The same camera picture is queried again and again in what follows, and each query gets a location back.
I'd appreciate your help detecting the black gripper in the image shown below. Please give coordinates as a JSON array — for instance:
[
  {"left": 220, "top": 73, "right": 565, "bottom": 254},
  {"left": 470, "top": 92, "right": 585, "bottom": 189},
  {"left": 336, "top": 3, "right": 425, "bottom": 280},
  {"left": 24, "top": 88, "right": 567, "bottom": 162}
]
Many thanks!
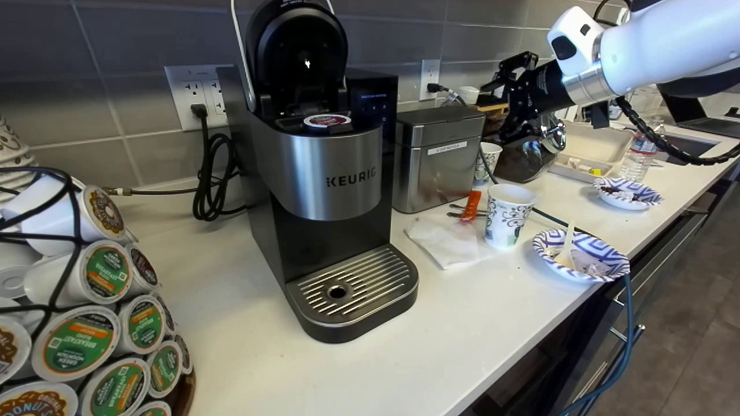
[{"left": 476, "top": 58, "right": 579, "bottom": 147}]

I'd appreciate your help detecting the silver metal bin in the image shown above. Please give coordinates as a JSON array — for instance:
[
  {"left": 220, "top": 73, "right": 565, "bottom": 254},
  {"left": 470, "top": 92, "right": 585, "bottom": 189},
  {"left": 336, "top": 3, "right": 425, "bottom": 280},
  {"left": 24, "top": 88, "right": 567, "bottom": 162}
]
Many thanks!
[{"left": 390, "top": 101, "right": 489, "bottom": 217}]

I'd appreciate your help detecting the plain white cup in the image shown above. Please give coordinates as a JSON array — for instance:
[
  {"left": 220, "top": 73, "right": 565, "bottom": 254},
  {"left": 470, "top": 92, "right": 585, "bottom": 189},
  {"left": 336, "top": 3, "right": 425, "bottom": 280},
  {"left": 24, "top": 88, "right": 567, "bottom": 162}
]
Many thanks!
[{"left": 473, "top": 139, "right": 504, "bottom": 189}]

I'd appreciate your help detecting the glass coffee carafe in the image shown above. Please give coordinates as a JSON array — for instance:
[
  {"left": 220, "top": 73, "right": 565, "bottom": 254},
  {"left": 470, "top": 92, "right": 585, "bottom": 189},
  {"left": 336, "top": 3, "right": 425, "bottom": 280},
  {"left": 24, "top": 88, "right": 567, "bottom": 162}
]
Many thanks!
[{"left": 492, "top": 113, "right": 568, "bottom": 185}]

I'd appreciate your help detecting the white rectangular tray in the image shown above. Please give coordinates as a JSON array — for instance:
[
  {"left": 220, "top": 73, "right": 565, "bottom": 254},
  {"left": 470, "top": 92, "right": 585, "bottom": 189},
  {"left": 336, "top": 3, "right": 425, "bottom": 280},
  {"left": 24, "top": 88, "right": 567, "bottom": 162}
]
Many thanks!
[{"left": 552, "top": 123, "right": 637, "bottom": 185}]

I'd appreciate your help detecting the orange plastic object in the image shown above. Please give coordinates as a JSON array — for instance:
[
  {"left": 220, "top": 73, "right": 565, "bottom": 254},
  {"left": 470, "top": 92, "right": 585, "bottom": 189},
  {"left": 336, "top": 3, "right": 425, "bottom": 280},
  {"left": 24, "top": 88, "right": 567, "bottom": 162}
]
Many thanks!
[{"left": 461, "top": 186, "right": 486, "bottom": 226}]

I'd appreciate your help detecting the blue patterned paper cup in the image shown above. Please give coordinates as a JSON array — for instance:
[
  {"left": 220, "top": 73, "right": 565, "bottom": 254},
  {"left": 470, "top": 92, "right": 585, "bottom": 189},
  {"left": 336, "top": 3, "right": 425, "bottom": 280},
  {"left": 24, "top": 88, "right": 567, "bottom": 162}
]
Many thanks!
[{"left": 484, "top": 182, "right": 537, "bottom": 251}]

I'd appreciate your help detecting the clear water bottle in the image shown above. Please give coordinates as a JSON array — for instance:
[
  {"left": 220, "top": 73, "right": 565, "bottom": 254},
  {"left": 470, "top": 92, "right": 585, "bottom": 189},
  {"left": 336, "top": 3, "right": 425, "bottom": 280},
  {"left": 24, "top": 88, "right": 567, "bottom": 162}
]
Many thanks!
[{"left": 615, "top": 129, "right": 667, "bottom": 185}]

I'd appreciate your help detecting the white paper napkin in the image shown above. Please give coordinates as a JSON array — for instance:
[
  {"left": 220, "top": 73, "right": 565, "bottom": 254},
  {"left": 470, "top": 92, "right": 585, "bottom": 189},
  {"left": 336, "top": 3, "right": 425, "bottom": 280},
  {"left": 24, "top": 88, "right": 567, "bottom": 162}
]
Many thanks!
[{"left": 402, "top": 213, "right": 504, "bottom": 273}]

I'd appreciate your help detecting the blue patterned paper plate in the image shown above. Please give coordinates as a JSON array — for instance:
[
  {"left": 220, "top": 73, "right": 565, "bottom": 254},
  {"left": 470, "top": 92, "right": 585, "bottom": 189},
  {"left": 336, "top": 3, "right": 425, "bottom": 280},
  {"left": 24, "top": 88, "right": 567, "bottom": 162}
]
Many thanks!
[
  {"left": 530, "top": 226, "right": 632, "bottom": 287},
  {"left": 594, "top": 175, "right": 664, "bottom": 214}
]

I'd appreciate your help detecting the white plastic utensil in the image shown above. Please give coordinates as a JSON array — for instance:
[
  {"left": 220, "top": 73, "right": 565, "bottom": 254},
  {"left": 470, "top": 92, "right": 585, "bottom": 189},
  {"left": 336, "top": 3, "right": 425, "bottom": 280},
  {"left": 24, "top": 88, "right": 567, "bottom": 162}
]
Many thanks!
[{"left": 559, "top": 222, "right": 579, "bottom": 273}]

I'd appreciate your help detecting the coffee pod with purple lid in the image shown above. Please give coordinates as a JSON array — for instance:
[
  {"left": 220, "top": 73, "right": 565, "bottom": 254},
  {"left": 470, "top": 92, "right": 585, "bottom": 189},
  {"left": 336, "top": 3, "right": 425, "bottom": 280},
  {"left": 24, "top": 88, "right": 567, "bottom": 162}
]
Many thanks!
[{"left": 301, "top": 110, "right": 355, "bottom": 134}]

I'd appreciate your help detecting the black laptop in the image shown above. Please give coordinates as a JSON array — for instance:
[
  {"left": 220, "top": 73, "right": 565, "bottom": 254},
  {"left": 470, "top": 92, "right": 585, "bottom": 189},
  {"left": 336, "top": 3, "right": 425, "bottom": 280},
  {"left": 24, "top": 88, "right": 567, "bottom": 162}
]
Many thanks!
[{"left": 660, "top": 90, "right": 740, "bottom": 142}]

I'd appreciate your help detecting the black silver Keurig coffee maker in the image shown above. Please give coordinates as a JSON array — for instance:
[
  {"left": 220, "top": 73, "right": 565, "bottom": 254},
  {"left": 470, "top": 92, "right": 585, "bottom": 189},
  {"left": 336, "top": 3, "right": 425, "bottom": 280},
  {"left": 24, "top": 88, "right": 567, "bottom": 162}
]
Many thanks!
[{"left": 217, "top": 0, "right": 424, "bottom": 345}]

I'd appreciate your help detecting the dark wood cabinet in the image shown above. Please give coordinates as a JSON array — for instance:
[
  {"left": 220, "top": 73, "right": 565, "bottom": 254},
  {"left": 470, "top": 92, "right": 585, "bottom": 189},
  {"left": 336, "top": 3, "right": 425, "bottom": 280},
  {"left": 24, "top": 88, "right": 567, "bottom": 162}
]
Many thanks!
[{"left": 461, "top": 171, "right": 740, "bottom": 416}]

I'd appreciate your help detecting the coffee pod dark lid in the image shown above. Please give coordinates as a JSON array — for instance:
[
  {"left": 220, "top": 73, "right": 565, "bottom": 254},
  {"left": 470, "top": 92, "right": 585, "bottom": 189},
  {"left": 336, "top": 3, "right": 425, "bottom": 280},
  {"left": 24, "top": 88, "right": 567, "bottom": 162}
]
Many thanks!
[{"left": 126, "top": 242, "right": 161, "bottom": 295}]

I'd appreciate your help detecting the coffee pod brown lid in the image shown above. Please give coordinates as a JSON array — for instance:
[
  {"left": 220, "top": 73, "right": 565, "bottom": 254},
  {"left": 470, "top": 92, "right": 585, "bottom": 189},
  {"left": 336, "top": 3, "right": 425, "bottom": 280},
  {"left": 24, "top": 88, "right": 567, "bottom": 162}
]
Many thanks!
[
  {"left": 0, "top": 379, "right": 82, "bottom": 416},
  {"left": 0, "top": 312, "right": 34, "bottom": 386},
  {"left": 30, "top": 182, "right": 130, "bottom": 244}
]

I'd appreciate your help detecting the coffee pod green orange lid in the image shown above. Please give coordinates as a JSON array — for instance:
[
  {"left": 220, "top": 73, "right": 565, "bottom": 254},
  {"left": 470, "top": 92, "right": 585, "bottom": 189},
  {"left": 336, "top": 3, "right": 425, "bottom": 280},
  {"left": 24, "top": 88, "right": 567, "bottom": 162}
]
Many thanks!
[{"left": 30, "top": 305, "right": 126, "bottom": 383}]

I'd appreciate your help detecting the white wall outlet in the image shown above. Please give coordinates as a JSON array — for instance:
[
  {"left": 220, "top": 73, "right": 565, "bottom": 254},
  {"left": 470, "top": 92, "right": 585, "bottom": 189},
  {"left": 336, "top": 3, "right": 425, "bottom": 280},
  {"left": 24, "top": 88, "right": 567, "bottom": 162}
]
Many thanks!
[
  {"left": 417, "top": 58, "right": 444, "bottom": 101},
  {"left": 161, "top": 61, "right": 231, "bottom": 131}
]

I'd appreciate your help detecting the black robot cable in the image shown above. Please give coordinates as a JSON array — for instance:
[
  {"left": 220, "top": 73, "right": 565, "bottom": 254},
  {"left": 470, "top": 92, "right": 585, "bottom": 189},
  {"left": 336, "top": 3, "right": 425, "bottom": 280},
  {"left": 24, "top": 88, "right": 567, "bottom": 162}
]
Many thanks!
[{"left": 611, "top": 94, "right": 740, "bottom": 167}]

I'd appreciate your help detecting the blue cable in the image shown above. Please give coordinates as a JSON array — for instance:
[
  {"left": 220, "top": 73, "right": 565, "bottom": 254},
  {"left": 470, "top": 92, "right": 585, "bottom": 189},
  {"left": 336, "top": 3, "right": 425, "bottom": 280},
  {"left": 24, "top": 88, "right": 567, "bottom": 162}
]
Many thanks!
[{"left": 557, "top": 273, "right": 645, "bottom": 416}]

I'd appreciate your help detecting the black power cord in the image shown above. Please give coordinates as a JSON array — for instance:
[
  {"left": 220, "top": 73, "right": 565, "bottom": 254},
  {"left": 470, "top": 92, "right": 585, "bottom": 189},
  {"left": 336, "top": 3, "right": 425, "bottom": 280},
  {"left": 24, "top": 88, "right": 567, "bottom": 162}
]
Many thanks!
[{"left": 101, "top": 101, "right": 237, "bottom": 224}]

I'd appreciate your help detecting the black wire pod carousel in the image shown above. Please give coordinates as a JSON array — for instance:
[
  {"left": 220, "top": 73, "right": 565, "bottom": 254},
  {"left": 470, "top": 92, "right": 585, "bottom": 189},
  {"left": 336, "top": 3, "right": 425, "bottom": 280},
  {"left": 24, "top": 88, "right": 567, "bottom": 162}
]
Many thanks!
[{"left": 0, "top": 164, "right": 197, "bottom": 416}]

